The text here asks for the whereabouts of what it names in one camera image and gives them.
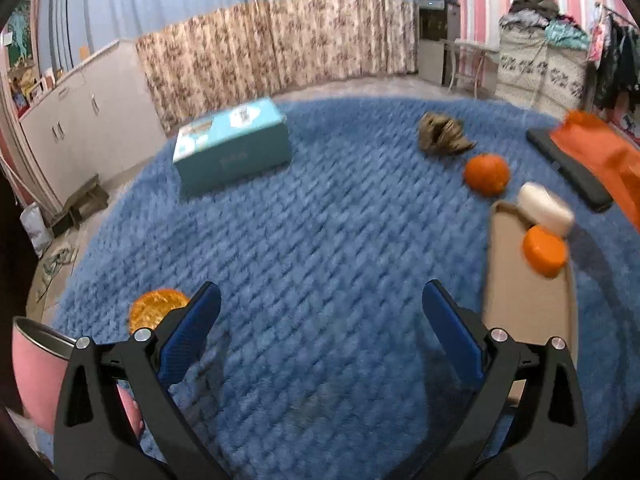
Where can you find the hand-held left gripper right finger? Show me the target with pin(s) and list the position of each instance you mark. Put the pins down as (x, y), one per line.
(452, 332)

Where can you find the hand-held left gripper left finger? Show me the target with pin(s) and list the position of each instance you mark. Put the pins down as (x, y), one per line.
(192, 335)

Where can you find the orange round cap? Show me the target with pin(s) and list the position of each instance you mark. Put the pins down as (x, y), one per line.
(545, 252)

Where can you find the white soap bar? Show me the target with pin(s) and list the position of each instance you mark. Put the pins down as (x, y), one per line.
(545, 210)

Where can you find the orange mandarin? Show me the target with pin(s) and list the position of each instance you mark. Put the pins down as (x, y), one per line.
(487, 175)

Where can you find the orange cloth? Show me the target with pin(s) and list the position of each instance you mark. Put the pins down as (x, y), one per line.
(595, 155)

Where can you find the brown phone case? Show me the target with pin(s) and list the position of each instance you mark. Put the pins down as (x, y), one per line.
(520, 310)

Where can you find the blue fluffy blanket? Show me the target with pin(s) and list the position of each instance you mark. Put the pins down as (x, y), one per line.
(320, 240)

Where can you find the pink cup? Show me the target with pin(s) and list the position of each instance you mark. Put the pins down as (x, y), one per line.
(35, 380)

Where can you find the small wooden stool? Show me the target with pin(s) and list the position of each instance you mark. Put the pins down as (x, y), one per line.
(85, 197)

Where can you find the teal tissue box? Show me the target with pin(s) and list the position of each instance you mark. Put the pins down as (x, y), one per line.
(230, 155)

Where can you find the white plastic bag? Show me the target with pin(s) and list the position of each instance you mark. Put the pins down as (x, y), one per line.
(34, 227)

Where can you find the black flat case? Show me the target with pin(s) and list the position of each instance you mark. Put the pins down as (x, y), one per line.
(575, 180)

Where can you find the white cabinet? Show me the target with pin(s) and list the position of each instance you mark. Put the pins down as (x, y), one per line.
(85, 125)

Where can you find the patterned cloth covered wardrobe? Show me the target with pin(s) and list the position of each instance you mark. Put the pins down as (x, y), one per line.
(545, 75)

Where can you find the grey water dispenser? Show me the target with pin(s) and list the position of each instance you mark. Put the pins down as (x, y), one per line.
(432, 50)

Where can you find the small metal table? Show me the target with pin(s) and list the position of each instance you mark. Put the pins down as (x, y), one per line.
(470, 47)

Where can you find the blue and floral curtain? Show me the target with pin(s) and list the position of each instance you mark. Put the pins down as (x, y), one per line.
(250, 35)

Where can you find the row of hanging clothes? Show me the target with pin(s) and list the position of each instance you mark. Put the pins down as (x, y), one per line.
(620, 65)

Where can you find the pile of clothes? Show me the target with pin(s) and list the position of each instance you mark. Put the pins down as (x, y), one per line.
(540, 20)

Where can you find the metal clothes rack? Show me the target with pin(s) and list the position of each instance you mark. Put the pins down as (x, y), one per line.
(607, 7)

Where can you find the green wall poster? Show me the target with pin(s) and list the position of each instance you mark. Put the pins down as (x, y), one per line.
(19, 35)

